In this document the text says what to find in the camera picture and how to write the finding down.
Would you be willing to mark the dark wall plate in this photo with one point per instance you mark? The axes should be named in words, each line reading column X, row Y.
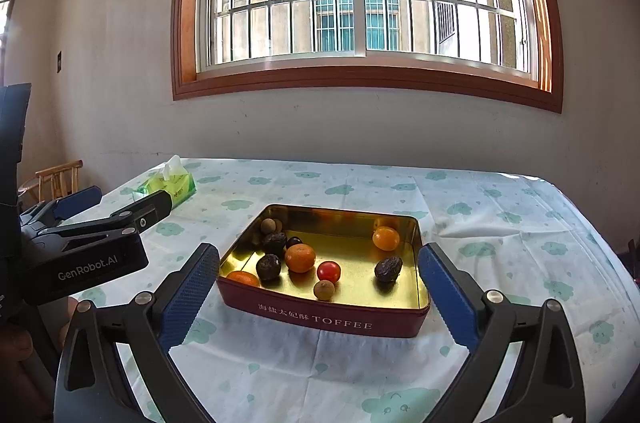
column 59, row 60

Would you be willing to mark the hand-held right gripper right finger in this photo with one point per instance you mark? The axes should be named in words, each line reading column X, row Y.
column 450, row 298

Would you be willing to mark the large dark brown pastry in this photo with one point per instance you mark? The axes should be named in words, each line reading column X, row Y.
column 274, row 244

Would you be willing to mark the red cherry tomato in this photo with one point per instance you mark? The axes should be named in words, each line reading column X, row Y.
column 328, row 271

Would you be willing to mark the orange mandarin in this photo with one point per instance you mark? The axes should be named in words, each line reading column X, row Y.
column 300, row 258
column 385, row 238
column 243, row 279

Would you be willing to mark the brown longan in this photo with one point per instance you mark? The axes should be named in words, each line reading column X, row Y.
column 268, row 226
column 323, row 290

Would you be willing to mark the cloud print tablecloth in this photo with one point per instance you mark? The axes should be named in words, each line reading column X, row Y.
column 500, row 253

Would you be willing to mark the small dark pastry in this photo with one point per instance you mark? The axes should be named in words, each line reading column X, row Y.
column 388, row 268

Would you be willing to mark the person's left hand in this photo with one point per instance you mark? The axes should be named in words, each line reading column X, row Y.
column 15, row 353

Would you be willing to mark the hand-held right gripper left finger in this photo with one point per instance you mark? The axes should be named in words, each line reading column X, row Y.
column 187, row 298

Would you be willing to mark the dark wrinkled dried fruit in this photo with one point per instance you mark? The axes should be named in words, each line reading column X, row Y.
column 268, row 267

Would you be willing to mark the green tissue box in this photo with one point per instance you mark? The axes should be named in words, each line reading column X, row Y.
column 177, row 185

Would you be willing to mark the wooden door frame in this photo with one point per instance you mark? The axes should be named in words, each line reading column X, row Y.
column 14, row 3

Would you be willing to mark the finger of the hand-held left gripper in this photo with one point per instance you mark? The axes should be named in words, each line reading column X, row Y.
column 150, row 208
column 75, row 200

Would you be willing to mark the light wooden chair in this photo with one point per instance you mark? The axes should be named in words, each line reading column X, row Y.
column 55, row 175

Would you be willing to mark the dark wooden chair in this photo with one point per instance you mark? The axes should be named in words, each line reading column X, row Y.
column 634, row 260

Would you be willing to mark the red and gold tin box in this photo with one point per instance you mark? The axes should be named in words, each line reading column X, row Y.
column 350, row 248

